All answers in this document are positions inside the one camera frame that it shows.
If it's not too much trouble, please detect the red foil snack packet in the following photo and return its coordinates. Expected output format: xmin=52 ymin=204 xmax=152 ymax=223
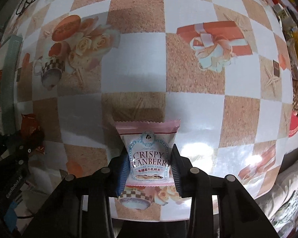
xmin=21 ymin=113 xmax=45 ymax=155

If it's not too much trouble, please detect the white cardboard box tray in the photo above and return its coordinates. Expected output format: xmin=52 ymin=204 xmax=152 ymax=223
xmin=0 ymin=35 xmax=22 ymax=134

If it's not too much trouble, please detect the pink crispy cranberry packet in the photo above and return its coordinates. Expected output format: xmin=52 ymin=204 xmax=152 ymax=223
xmin=115 ymin=120 xmax=180 ymax=186

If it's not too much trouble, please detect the patterned checkered tablecloth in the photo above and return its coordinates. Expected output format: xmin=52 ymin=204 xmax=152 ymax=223
xmin=0 ymin=0 xmax=298 ymax=223

